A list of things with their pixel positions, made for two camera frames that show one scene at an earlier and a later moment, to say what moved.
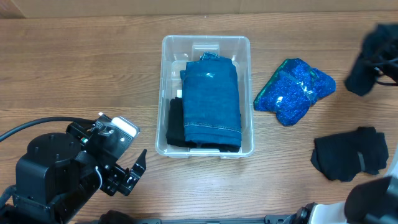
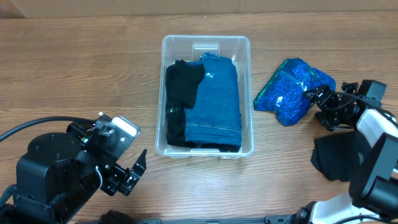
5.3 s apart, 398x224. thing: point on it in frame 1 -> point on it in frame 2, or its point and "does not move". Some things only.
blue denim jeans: [212, 109] does not move
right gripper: [377, 65] -> [327, 96]
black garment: [361, 76] -> [181, 80]
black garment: [341, 157] does not move
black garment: [175, 135] does not move
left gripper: [117, 175] does not move
